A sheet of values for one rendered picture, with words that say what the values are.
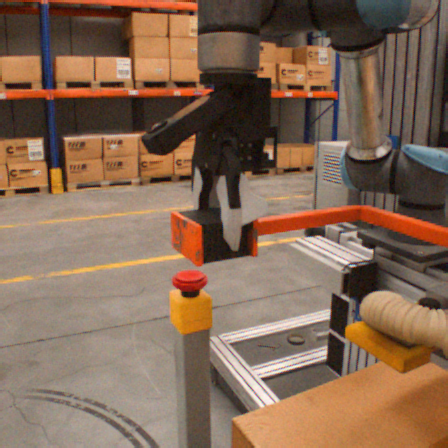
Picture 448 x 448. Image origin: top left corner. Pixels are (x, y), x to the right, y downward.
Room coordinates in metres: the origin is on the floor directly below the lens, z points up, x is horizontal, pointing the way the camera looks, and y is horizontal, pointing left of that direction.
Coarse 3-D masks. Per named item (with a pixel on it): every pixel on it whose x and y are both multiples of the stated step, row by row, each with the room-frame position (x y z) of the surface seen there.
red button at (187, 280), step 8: (184, 272) 0.82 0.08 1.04; (192, 272) 0.82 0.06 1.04; (200, 272) 0.82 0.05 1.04; (176, 280) 0.79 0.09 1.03; (184, 280) 0.78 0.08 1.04; (192, 280) 0.78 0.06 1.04; (200, 280) 0.79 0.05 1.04; (184, 288) 0.77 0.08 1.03; (192, 288) 0.77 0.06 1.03; (200, 288) 0.79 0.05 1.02; (184, 296) 0.79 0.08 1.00; (192, 296) 0.79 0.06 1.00
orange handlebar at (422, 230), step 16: (336, 208) 0.64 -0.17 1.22; (352, 208) 0.64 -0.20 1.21; (368, 208) 0.64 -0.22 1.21; (272, 224) 0.57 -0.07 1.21; (288, 224) 0.59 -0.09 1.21; (304, 224) 0.60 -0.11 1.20; (320, 224) 0.61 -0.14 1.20; (384, 224) 0.60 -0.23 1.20; (400, 224) 0.58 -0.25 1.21; (416, 224) 0.56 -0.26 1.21; (432, 224) 0.55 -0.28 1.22; (432, 240) 0.53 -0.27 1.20
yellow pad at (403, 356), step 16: (416, 304) 0.56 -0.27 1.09; (432, 304) 0.49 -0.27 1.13; (352, 336) 0.49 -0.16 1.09; (368, 336) 0.47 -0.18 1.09; (384, 336) 0.47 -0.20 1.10; (368, 352) 0.46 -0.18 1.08; (384, 352) 0.44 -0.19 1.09; (400, 352) 0.43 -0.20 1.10; (416, 352) 0.43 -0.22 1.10; (400, 368) 0.42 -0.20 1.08
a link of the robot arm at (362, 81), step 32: (320, 32) 0.98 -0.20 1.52; (352, 32) 0.93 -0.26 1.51; (384, 32) 0.91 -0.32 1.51; (352, 64) 0.98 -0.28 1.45; (352, 96) 1.02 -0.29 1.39; (352, 128) 1.07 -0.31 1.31; (384, 128) 1.07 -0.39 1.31; (352, 160) 1.09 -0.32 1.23; (384, 160) 1.07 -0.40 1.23; (384, 192) 1.09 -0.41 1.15
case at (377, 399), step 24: (336, 384) 0.58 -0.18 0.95; (360, 384) 0.58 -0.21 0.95; (384, 384) 0.57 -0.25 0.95; (408, 384) 0.57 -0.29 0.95; (432, 384) 0.57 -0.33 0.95; (264, 408) 0.52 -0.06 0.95; (288, 408) 0.52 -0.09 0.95; (312, 408) 0.52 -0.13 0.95; (336, 408) 0.52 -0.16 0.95; (360, 408) 0.52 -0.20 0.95; (384, 408) 0.52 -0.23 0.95; (408, 408) 0.51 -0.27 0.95; (432, 408) 0.51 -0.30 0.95; (240, 432) 0.48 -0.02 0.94; (264, 432) 0.47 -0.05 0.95; (288, 432) 0.47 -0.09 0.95; (312, 432) 0.47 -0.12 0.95; (336, 432) 0.47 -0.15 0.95; (360, 432) 0.47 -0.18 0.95; (384, 432) 0.47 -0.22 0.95; (408, 432) 0.47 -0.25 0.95; (432, 432) 0.46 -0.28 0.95
